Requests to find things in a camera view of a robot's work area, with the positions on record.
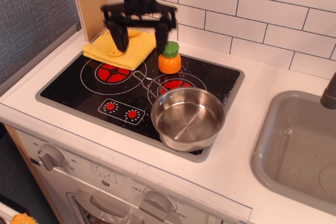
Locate black toy stovetop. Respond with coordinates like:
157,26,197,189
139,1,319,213
36,51,245,152

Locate stainless steel pan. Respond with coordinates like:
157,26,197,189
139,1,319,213
132,70,226,152

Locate grey faucet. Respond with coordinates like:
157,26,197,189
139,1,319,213
320,73,336,110

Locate yellow folded cloth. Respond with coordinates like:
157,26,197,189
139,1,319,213
83,29,156,71

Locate grey sink basin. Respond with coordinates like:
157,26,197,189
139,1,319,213
251,91,335,215

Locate grey timer knob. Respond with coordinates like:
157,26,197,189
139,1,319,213
38,144,65,171

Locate oven door handle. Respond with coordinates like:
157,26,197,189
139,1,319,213
73,190,145,223

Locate orange fuzzy object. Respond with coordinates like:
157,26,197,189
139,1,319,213
10,213,37,224

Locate yellow dish brush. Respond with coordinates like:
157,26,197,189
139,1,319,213
106,30,140,57

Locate orange toy carrot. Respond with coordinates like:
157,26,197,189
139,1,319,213
158,41,182,74

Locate grey oven knob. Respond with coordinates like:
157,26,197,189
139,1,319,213
139,191,173,222

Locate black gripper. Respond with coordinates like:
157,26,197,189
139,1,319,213
101,0,177,54

